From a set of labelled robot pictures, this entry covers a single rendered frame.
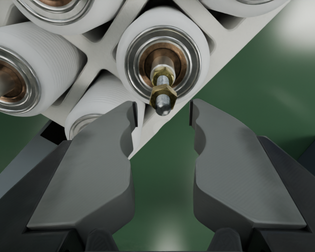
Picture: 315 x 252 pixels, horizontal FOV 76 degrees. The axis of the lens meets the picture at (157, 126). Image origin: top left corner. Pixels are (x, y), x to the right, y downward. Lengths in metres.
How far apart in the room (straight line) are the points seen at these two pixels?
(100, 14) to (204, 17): 0.12
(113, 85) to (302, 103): 0.47
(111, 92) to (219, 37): 0.15
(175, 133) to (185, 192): 0.25
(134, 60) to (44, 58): 0.10
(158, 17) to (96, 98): 0.12
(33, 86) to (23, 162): 0.16
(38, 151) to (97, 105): 0.18
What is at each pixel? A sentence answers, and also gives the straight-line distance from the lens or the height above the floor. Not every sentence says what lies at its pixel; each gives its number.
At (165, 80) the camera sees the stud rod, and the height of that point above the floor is 0.30.
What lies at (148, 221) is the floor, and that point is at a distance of 0.86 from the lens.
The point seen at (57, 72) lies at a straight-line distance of 0.26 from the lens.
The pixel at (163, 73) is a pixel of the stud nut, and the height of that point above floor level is 0.29.
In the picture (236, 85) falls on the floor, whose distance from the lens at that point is 0.51.
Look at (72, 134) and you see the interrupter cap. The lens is 0.26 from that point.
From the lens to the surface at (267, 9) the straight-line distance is 0.22.
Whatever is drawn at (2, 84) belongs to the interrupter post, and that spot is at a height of 0.27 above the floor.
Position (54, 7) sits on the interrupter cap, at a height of 0.25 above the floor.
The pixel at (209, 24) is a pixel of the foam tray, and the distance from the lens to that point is 0.28.
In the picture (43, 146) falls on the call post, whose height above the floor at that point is 0.18.
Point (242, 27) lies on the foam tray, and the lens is 0.29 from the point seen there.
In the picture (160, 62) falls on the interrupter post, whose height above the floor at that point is 0.27.
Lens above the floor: 0.45
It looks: 57 degrees down
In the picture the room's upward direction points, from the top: 178 degrees counter-clockwise
